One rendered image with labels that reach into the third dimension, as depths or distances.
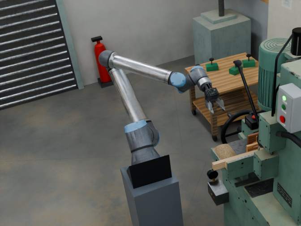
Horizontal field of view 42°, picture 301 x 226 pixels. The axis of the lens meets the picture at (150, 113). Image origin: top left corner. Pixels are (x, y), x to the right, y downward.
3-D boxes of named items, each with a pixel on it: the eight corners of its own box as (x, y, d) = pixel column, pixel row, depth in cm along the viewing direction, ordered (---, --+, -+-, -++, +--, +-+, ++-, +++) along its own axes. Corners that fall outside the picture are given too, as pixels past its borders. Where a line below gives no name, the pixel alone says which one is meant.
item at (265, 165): (270, 166, 189) (271, 146, 182) (277, 175, 183) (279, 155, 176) (252, 171, 187) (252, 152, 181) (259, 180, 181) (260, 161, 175)
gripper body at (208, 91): (208, 97, 245) (201, 83, 252) (207, 105, 252) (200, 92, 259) (220, 93, 246) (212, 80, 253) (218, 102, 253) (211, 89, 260)
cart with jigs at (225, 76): (245, 97, 419) (245, 41, 384) (275, 124, 373) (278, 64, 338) (187, 114, 407) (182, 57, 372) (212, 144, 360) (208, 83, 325)
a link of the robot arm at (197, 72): (192, 76, 271) (204, 68, 269) (199, 89, 264) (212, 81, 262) (187, 69, 264) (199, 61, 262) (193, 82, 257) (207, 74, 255)
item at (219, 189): (220, 188, 239) (219, 178, 234) (229, 202, 229) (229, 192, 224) (207, 192, 237) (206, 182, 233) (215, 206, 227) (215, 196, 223)
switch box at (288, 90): (289, 116, 159) (292, 82, 151) (304, 129, 151) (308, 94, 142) (276, 120, 158) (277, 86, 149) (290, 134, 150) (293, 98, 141)
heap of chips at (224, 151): (227, 144, 216) (227, 138, 214) (239, 159, 204) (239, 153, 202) (212, 148, 214) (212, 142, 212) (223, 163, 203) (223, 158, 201)
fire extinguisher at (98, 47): (111, 77, 495) (102, 32, 462) (115, 84, 480) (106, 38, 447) (98, 81, 491) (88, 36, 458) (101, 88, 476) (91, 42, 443)
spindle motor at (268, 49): (282, 91, 199) (286, 33, 182) (303, 108, 184) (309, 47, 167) (251, 100, 196) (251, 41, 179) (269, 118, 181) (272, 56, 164)
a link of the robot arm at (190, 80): (171, 81, 262) (187, 71, 259) (175, 84, 273) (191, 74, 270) (178, 93, 260) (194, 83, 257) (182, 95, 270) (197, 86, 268)
